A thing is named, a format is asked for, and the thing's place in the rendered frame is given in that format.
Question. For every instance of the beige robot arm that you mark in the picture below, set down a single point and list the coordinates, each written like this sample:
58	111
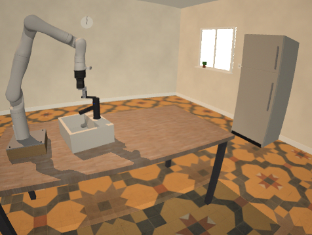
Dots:
32	25

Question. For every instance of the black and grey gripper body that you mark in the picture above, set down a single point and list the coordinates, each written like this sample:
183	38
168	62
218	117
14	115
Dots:
80	73

